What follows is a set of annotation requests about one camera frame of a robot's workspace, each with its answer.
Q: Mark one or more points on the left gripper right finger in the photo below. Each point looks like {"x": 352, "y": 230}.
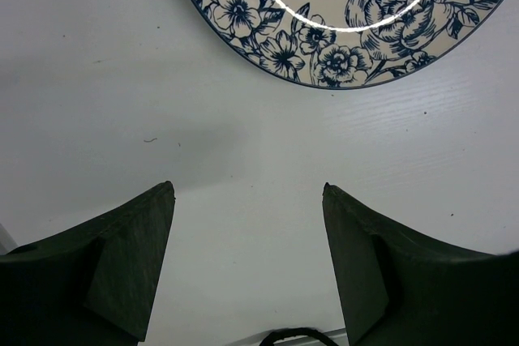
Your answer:
{"x": 398, "y": 286}

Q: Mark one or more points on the blue floral ceramic plate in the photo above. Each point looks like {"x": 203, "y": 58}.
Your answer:
{"x": 343, "y": 44}

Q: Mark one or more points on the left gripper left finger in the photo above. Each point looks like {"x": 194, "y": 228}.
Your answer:
{"x": 93, "y": 284}

